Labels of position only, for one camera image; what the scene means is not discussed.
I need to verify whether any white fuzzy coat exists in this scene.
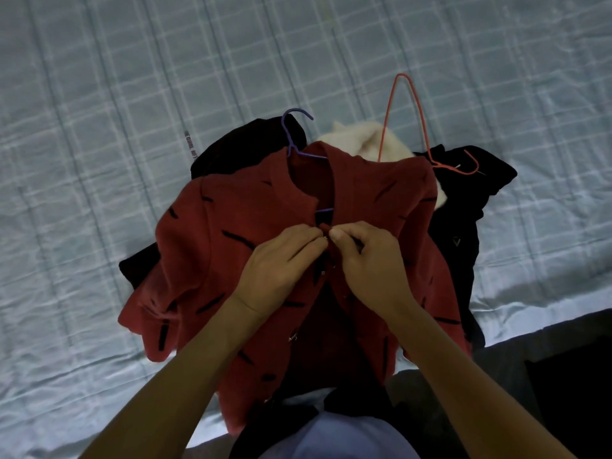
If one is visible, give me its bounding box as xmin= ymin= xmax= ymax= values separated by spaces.
xmin=317 ymin=120 xmax=448 ymax=208

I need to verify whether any pink wire hanger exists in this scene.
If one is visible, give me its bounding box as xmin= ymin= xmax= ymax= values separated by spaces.
xmin=377 ymin=73 xmax=480 ymax=176

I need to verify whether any person's left forearm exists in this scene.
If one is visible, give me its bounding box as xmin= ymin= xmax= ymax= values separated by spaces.
xmin=78 ymin=296 xmax=261 ymax=459

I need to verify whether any person's right forearm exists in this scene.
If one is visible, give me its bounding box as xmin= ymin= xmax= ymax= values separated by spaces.
xmin=387 ymin=300 xmax=577 ymax=459

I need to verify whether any person's light blue shirt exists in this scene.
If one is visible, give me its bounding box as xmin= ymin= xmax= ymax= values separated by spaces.
xmin=258 ymin=411 xmax=421 ymax=459

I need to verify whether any person's right hand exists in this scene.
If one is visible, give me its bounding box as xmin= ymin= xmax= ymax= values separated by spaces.
xmin=328 ymin=221 xmax=417 ymax=323

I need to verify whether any purple wire hanger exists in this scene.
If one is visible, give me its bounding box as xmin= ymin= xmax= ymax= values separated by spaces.
xmin=280 ymin=108 xmax=335 ymax=215

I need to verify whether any red fuzzy cardigan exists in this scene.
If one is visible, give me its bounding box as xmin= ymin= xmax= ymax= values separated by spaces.
xmin=118 ymin=140 xmax=472 ymax=435

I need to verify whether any person's left hand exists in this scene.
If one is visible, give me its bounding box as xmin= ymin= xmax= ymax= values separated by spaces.
xmin=231 ymin=223 xmax=330 ymax=321

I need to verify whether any bed with pale checked sheet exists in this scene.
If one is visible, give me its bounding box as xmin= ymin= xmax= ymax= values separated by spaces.
xmin=0 ymin=0 xmax=612 ymax=459

